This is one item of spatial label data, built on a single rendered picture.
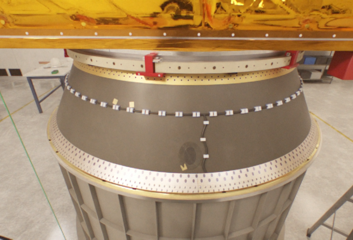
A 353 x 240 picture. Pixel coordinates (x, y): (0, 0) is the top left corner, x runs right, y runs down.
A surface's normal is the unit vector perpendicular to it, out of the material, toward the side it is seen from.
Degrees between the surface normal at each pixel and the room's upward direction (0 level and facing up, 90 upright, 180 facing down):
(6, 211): 0
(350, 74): 90
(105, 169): 43
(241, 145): 62
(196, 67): 90
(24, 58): 90
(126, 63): 90
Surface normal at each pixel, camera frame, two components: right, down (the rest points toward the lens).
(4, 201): 0.01, -0.88
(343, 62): -1.00, 0.00
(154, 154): -0.14, 0.00
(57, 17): 0.00, 0.92
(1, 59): 0.03, 0.47
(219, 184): 0.10, -0.32
